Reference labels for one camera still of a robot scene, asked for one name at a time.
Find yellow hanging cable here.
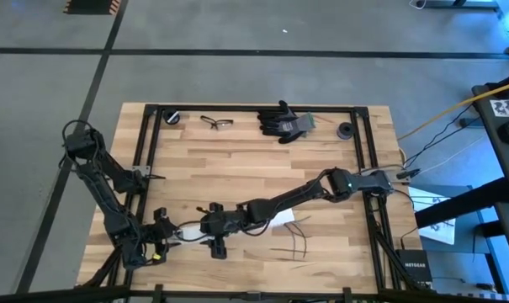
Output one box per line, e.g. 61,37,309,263
399,79,509,141

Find orange black striped mat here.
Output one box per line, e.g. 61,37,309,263
63,0,123,16

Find clear safety glasses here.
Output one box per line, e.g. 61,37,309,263
199,114,235,131

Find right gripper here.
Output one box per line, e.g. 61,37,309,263
191,201,249,260

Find black grey work glove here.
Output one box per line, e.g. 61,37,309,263
256,99,316,145

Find black Netgear network switch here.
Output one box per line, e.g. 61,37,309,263
395,248,433,285

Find white duct cover strip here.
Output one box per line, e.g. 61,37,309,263
176,207,296,245

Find black wire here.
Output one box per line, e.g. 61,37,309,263
291,222,309,258

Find black desk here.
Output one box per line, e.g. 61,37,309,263
413,65,509,295

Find marker printed sheet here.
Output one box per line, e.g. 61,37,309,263
488,98,509,118

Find white paper sheet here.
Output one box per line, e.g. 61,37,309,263
407,184,456,246

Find black table frame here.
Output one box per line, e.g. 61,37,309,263
75,103,434,303

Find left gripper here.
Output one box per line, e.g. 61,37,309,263
142,206,184,265

